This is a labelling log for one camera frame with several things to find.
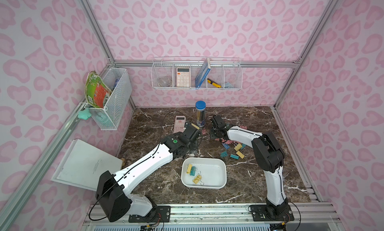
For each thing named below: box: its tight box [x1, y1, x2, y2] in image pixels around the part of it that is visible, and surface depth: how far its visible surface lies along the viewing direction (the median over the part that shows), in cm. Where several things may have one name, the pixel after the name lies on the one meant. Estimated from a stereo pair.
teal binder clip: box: [189, 166, 198, 176], surface depth 88 cm
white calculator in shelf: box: [176, 67, 191, 88], surface depth 97 cm
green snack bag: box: [85, 71, 112, 109], surface depth 74 cm
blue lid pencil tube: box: [195, 100, 207, 128], surface depth 98 cm
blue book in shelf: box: [195, 58, 211, 90], surface depth 90 cm
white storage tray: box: [181, 157, 227, 190], surface depth 87 cm
